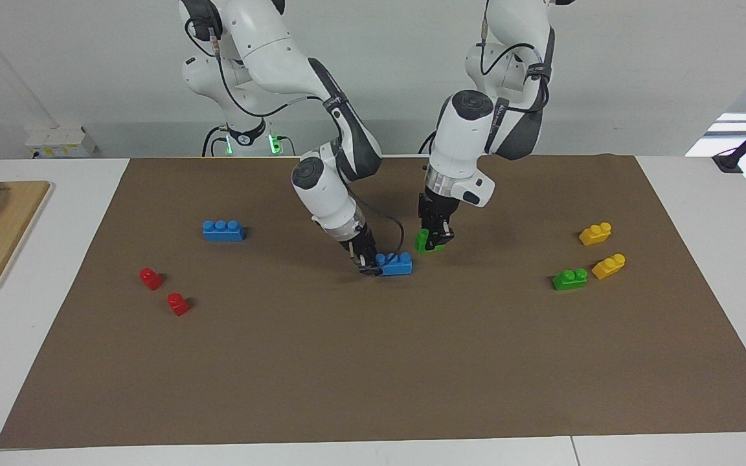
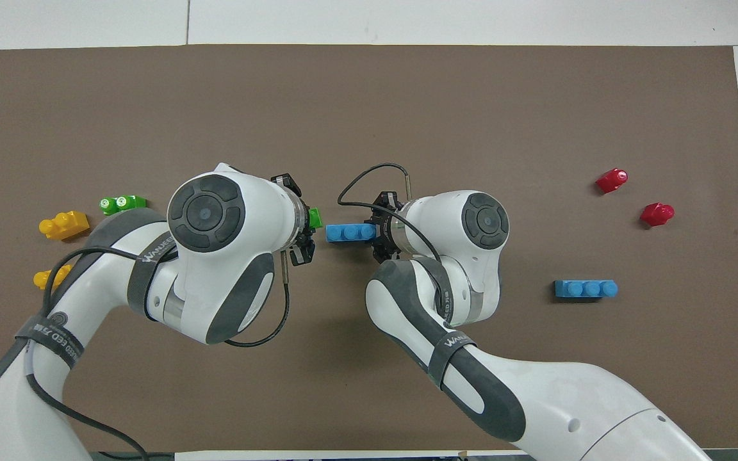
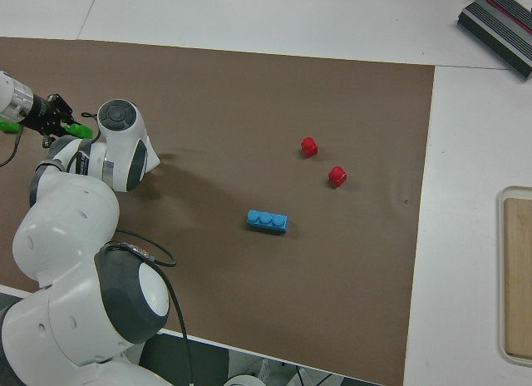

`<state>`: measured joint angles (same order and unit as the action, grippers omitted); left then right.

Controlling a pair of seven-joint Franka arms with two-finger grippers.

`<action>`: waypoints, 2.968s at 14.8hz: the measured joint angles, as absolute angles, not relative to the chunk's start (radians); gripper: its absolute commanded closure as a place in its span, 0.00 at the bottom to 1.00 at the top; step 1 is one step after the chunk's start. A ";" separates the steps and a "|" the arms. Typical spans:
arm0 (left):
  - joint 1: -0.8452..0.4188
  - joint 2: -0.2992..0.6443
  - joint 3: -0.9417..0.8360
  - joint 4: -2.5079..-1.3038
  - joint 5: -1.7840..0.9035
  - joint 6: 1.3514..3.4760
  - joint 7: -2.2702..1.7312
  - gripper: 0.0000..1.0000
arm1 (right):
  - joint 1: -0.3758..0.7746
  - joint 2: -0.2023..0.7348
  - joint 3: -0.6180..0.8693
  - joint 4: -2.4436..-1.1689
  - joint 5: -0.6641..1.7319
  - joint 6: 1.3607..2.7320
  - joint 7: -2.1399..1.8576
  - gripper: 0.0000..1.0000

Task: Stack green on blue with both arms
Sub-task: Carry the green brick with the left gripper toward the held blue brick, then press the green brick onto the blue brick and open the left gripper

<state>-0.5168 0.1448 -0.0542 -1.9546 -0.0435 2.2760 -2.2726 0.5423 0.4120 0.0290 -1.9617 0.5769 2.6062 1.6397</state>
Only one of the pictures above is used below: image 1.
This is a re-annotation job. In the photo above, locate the plain green two-stud brick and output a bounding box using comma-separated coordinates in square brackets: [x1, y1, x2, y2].
[414, 228, 445, 254]

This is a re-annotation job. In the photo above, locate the brown paper table mat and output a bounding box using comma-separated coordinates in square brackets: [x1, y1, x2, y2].
[0, 154, 746, 449]

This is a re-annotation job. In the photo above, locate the green brick with white-marked studs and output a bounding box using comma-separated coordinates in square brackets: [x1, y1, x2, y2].
[552, 268, 589, 291]

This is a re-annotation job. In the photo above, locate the yellow two-stud brick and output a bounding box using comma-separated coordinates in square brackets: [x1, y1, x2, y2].
[578, 222, 613, 247]
[592, 253, 627, 281]

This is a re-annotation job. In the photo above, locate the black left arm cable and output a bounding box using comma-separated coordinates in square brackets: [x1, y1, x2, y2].
[480, 13, 552, 114]

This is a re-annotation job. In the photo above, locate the blue three-stud brick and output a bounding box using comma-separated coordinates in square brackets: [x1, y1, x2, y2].
[375, 252, 414, 277]
[202, 220, 246, 243]

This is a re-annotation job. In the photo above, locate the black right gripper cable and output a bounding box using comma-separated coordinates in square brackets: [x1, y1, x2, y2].
[184, 16, 407, 260]

